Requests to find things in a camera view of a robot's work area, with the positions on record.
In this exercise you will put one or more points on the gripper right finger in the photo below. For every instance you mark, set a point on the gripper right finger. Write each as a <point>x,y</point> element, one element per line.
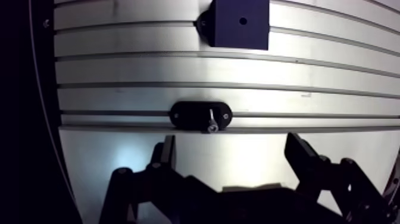
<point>328,172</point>

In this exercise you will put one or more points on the black oval holder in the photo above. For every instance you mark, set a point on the black oval holder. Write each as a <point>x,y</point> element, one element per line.
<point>190,115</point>

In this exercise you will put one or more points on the dark blue-grey block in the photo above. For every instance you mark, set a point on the dark blue-grey block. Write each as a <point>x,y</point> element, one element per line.
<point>237,23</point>

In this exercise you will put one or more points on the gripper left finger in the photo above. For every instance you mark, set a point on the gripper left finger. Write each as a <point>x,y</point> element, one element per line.
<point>162,184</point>

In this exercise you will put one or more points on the steel bolt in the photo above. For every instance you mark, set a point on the steel bolt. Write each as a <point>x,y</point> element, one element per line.
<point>212,121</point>

